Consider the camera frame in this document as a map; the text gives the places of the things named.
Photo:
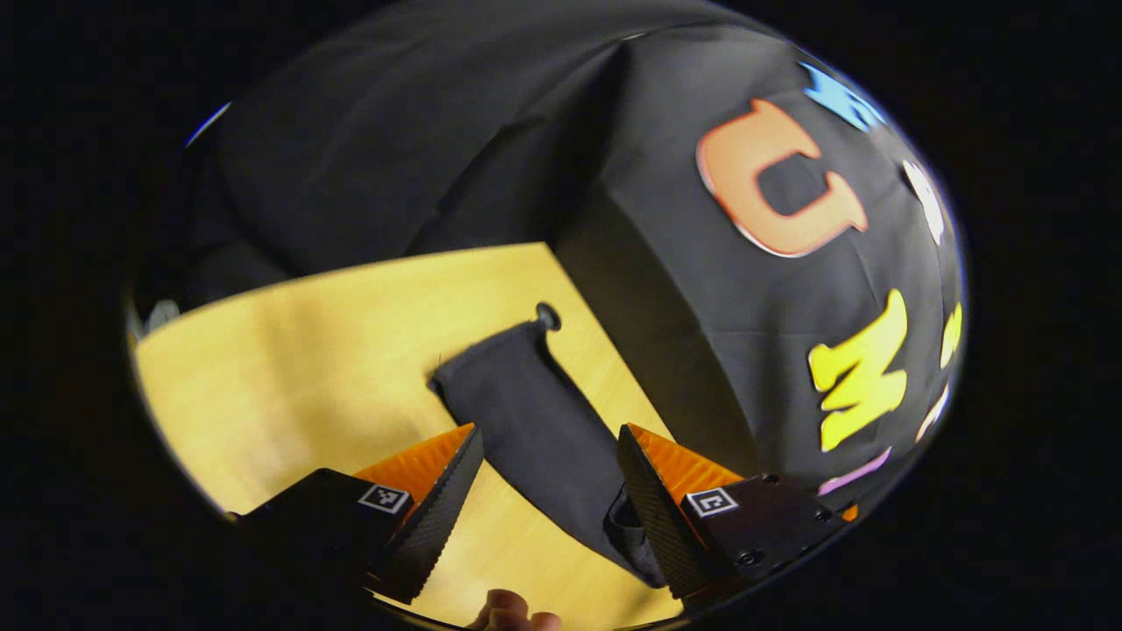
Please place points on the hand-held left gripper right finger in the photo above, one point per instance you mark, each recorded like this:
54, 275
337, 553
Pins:
662, 517

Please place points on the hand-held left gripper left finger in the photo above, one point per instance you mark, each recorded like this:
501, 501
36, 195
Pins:
438, 517

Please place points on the dark grey jeans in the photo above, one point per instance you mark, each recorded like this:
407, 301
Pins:
535, 421

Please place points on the black backdrop cloth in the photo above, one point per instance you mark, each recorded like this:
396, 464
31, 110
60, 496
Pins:
491, 131

